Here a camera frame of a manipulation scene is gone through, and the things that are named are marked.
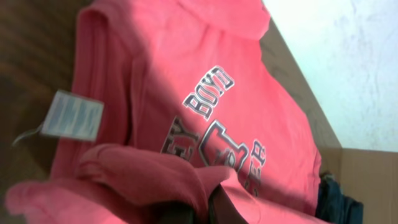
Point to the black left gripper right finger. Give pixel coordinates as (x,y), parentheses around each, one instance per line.
(221,209)

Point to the navy blue t-shirt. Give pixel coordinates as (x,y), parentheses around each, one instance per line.
(335,207)

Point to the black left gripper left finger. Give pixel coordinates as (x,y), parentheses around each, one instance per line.
(176,213)

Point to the red soccer t-shirt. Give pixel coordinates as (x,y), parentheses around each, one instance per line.
(171,99)

